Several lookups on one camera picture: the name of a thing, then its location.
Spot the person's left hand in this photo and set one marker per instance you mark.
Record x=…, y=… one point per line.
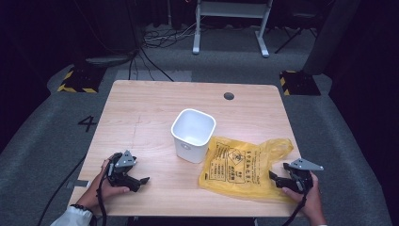
x=98, y=191

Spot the black tripod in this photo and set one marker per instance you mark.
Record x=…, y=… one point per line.
x=295, y=36

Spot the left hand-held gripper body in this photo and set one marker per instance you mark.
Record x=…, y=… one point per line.
x=124, y=160

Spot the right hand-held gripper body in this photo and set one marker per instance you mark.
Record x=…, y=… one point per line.
x=302, y=179

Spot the grey metal table foot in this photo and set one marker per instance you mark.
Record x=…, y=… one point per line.
x=78, y=183

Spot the black yellow striped base plate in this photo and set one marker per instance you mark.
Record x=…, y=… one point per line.
x=81, y=80
x=299, y=83

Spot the white desk frame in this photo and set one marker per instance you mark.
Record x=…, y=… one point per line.
x=232, y=9

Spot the dark flat stand base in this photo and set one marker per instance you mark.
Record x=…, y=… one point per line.
x=109, y=59

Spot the yellow plastic bag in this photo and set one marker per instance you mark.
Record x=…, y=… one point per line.
x=238, y=169

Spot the person's left white sleeve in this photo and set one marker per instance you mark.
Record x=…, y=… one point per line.
x=73, y=218

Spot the person's right hand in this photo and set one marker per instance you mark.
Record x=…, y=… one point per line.
x=312, y=204

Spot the white plastic bin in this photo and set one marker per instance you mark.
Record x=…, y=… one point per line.
x=192, y=125

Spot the grey column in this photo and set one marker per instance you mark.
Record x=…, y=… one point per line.
x=329, y=34

